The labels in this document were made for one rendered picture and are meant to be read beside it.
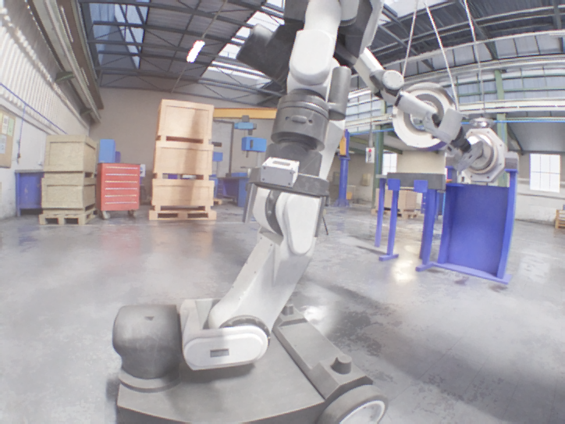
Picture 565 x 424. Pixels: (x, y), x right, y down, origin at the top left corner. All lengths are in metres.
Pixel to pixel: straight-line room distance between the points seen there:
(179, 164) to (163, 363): 4.25
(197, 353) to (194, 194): 4.23
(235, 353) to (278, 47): 0.73
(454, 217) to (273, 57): 2.43
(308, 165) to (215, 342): 0.43
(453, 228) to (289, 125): 2.53
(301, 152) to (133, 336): 0.53
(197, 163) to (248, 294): 4.25
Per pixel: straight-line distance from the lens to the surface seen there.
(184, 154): 4.75
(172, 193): 4.68
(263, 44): 0.67
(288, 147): 0.39
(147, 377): 0.71
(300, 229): 0.58
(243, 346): 0.64
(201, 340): 0.62
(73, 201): 4.41
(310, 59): 0.44
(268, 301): 0.66
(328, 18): 0.55
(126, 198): 4.74
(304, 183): 0.38
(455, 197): 2.80
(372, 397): 0.69
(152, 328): 0.65
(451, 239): 2.82
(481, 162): 2.46
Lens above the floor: 0.66
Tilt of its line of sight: 6 degrees down
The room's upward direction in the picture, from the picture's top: 3 degrees clockwise
